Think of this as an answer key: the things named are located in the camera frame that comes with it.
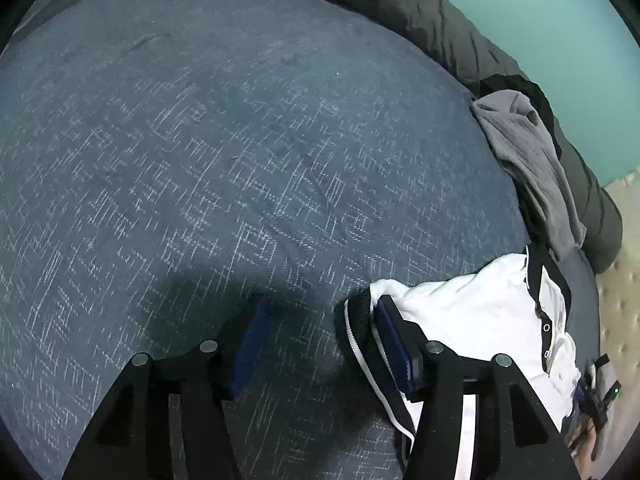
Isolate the person's right hand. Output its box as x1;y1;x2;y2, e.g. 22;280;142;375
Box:
568;417;598;480

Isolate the black tracker box green light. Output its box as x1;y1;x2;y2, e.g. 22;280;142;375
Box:
582;353;622;413

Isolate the grey folded garment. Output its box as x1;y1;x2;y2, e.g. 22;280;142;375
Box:
472;90;587;260

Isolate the cream tufted headboard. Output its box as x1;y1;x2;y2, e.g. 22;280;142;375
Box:
594;170;640;478

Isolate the white polo shirt black trim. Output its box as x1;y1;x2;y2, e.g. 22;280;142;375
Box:
343;246;580;479

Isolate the dark grey rolled duvet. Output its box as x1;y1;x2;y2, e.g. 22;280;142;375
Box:
332;0;623;274

